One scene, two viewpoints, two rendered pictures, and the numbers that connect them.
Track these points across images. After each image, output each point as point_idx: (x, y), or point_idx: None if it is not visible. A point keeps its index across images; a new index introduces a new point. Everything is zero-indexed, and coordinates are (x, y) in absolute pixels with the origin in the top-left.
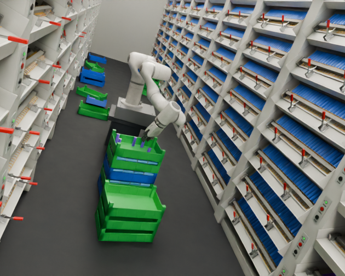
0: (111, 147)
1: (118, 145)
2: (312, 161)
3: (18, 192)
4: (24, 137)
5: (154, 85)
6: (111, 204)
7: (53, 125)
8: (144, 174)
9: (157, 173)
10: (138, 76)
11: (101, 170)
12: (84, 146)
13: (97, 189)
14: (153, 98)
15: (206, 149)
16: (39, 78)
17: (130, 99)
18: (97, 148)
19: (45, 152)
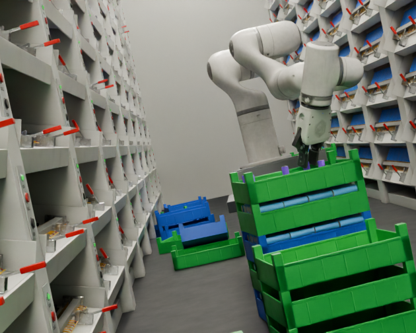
0: (242, 201)
1: (248, 177)
2: None
3: (87, 329)
4: (55, 221)
5: (275, 63)
6: (278, 258)
7: (125, 275)
8: (341, 224)
9: (398, 265)
10: (247, 92)
11: (252, 279)
12: (209, 293)
13: (264, 322)
14: (280, 78)
15: None
16: (26, 52)
17: (257, 150)
18: (238, 286)
19: (129, 325)
